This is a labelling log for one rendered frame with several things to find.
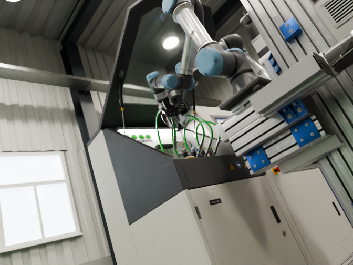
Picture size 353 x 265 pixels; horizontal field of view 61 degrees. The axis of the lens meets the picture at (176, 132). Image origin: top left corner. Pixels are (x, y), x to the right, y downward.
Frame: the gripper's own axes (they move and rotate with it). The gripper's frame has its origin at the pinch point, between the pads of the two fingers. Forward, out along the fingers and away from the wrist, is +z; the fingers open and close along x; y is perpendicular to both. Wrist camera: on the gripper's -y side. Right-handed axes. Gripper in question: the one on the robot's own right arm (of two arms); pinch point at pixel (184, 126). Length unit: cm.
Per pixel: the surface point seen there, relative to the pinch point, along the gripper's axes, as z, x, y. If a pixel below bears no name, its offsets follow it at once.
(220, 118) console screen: -17, 60, -16
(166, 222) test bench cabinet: 54, -33, -5
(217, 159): 31.4, -2.1, 16.1
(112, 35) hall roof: -495, 258, -365
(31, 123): -249, 35, -407
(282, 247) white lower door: 86, 19, 16
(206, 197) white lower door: 51, -21, 16
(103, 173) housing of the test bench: 4, -33, -56
